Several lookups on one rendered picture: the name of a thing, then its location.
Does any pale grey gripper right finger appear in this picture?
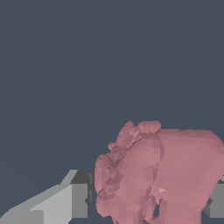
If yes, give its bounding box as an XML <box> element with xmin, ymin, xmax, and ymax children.
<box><xmin>202</xmin><ymin>175</ymin><xmax>224</xmax><ymax>219</ymax></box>

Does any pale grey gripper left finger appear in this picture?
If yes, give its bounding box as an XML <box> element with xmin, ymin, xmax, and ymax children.
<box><xmin>0</xmin><ymin>169</ymin><xmax>93</xmax><ymax>224</ymax></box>

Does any pink lumpy figurine object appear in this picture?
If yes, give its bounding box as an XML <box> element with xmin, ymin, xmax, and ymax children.
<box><xmin>94</xmin><ymin>120</ymin><xmax>224</xmax><ymax>224</ymax></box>

